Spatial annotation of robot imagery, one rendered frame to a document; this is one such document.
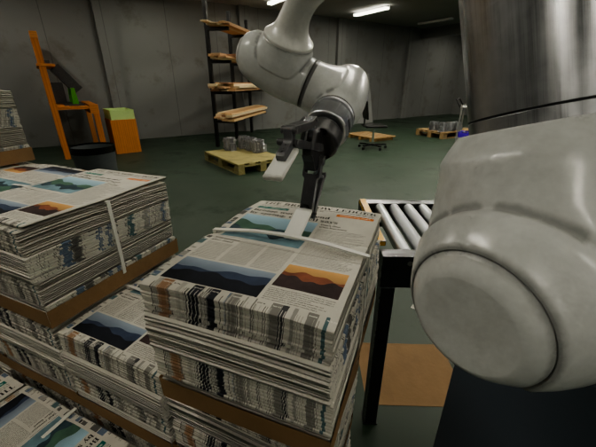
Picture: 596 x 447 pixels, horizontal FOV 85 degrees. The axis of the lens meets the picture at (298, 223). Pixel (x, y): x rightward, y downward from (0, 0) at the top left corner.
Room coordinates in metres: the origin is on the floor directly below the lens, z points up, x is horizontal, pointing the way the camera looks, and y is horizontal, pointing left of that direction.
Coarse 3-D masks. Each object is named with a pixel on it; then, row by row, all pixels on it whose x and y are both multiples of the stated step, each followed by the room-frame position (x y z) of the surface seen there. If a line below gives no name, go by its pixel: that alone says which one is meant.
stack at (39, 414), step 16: (0, 384) 0.60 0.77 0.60; (16, 384) 0.61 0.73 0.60; (0, 400) 0.56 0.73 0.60; (16, 400) 0.56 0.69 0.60; (32, 400) 0.56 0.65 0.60; (48, 400) 0.56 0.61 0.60; (0, 416) 0.52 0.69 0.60; (16, 416) 0.52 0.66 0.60; (32, 416) 0.52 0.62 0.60; (48, 416) 0.52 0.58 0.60; (64, 416) 0.51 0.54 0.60; (80, 416) 0.52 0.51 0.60; (0, 432) 0.48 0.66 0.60; (16, 432) 0.48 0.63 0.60; (32, 432) 0.48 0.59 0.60; (48, 432) 0.48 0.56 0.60; (64, 432) 0.48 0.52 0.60; (80, 432) 0.48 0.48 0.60; (96, 432) 0.48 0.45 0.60
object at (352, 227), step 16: (256, 208) 0.66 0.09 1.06; (272, 208) 0.66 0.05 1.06; (288, 208) 0.66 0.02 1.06; (320, 208) 0.66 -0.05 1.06; (336, 208) 0.65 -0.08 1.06; (240, 224) 0.58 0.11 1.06; (256, 224) 0.58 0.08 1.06; (272, 224) 0.58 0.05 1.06; (320, 224) 0.57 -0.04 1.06; (336, 224) 0.57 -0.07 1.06; (352, 224) 0.57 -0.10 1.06; (368, 224) 0.57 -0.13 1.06; (336, 240) 0.51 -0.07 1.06; (352, 240) 0.51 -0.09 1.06; (368, 240) 0.50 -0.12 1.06; (368, 288) 0.51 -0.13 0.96; (368, 304) 0.52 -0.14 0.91
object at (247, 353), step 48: (144, 288) 0.38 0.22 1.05; (192, 288) 0.36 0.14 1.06; (240, 288) 0.36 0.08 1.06; (288, 288) 0.36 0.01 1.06; (336, 288) 0.36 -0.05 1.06; (192, 336) 0.35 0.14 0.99; (240, 336) 0.33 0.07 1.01; (288, 336) 0.30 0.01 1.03; (336, 336) 0.30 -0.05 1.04; (192, 384) 0.35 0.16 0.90; (240, 384) 0.32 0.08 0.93; (288, 384) 0.30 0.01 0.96; (336, 384) 0.30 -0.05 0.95
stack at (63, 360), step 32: (128, 288) 0.70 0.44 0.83; (0, 320) 0.62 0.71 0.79; (32, 320) 0.58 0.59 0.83; (96, 320) 0.57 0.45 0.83; (128, 320) 0.57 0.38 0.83; (0, 352) 0.67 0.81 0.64; (32, 352) 0.58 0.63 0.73; (64, 352) 0.54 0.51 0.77; (96, 352) 0.49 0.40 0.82; (128, 352) 0.48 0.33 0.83; (32, 384) 0.64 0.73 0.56; (64, 384) 0.56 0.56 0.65; (96, 384) 0.50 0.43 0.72; (128, 384) 0.45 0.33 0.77; (160, 384) 0.43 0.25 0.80; (96, 416) 0.53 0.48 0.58; (128, 416) 0.47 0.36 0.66; (160, 416) 0.43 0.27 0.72; (192, 416) 0.40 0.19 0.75
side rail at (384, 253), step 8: (384, 256) 0.92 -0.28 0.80; (392, 256) 0.91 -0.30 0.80; (400, 256) 0.91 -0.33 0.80; (408, 256) 0.91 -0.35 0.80; (384, 264) 0.92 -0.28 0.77; (392, 264) 0.91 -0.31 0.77; (400, 264) 0.91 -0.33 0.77; (408, 264) 0.91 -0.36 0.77; (384, 272) 0.92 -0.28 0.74; (392, 272) 0.91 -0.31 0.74; (400, 272) 0.91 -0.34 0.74; (408, 272) 0.91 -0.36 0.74; (384, 280) 0.92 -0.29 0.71; (392, 280) 0.91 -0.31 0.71; (400, 280) 0.91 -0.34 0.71; (408, 280) 0.91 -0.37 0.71
